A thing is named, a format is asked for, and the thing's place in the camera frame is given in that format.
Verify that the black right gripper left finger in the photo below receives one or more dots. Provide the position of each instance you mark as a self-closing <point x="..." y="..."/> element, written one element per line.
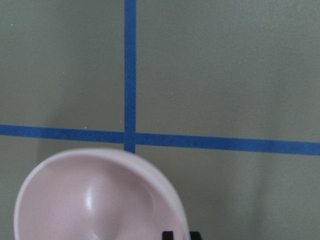
<point x="167" y="235"/>

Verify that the pink bowl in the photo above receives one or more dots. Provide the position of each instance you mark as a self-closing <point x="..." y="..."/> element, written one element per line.
<point x="98" y="194"/>

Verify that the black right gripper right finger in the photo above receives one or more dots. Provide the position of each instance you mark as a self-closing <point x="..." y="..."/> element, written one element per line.
<point x="195" y="235"/>

